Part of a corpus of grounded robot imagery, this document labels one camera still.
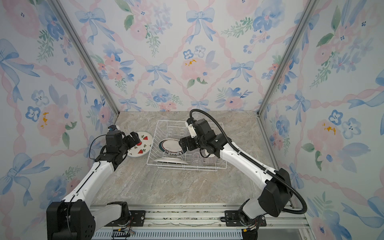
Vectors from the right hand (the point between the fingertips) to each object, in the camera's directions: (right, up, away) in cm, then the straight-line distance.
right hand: (186, 139), depth 78 cm
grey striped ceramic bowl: (+15, -13, +11) cm, 23 cm away
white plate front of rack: (-7, -10, -3) cm, 13 cm away
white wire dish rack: (-17, +5, +30) cm, 35 cm away
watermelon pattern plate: (-30, -8, +19) cm, 36 cm away
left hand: (-31, +2, +6) cm, 32 cm away
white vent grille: (-6, -45, -8) cm, 46 cm away
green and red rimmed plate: (-10, -6, +14) cm, 18 cm away
